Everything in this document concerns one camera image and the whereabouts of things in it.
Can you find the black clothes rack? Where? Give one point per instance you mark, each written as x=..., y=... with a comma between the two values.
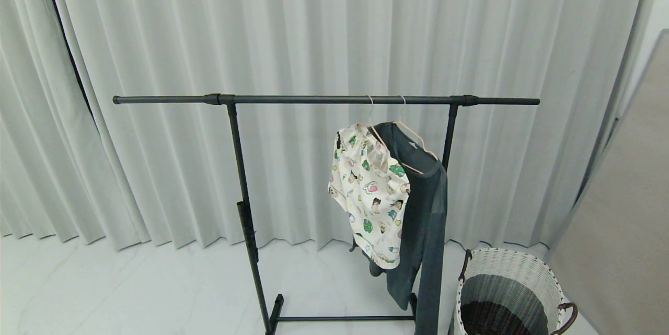
x=313, y=100

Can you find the pink clothes hanger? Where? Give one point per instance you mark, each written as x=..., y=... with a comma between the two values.
x=377, y=136
x=418, y=139

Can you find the white laundry basket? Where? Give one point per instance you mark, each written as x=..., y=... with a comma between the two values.
x=517, y=267

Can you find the cream printed garment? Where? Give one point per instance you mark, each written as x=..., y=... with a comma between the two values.
x=368, y=204

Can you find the white curtain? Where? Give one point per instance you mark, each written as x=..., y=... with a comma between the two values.
x=31, y=141
x=313, y=21

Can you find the dark grey long-sleeved shirt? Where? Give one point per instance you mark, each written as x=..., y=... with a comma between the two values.
x=428, y=230

